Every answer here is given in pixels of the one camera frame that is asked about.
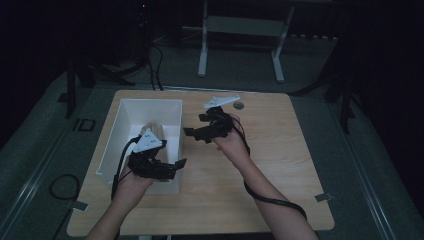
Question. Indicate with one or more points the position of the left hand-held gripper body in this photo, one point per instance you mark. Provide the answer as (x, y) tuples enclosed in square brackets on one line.
[(150, 166)]

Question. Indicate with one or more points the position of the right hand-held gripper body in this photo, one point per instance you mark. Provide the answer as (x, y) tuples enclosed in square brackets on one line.
[(218, 125)]

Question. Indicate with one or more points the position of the white rectangular box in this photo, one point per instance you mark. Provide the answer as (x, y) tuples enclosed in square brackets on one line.
[(133, 110)]

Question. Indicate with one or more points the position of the beige glove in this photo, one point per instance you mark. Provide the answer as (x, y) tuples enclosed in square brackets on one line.
[(154, 128)]

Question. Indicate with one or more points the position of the person's left hand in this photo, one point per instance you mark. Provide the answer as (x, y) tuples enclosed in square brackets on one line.
[(131, 186)]

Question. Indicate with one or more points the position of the grey tape strip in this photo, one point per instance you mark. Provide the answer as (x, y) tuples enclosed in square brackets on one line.
[(79, 205), (324, 197)]

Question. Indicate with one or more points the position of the black device with red light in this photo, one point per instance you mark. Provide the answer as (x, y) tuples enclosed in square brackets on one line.
[(143, 13)]

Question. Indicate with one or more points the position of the person's right hand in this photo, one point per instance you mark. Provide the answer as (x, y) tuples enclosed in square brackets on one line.
[(236, 145)]

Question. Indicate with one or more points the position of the black tripod stand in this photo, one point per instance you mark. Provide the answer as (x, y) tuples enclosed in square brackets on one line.
[(76, 73), (343, 86)]

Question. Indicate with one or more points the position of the round grey table grommet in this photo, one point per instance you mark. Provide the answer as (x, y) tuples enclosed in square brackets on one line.
[(238, 105)]

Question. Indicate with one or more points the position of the white table frame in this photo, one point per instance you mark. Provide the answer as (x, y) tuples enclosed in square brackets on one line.
[(243, 25)]

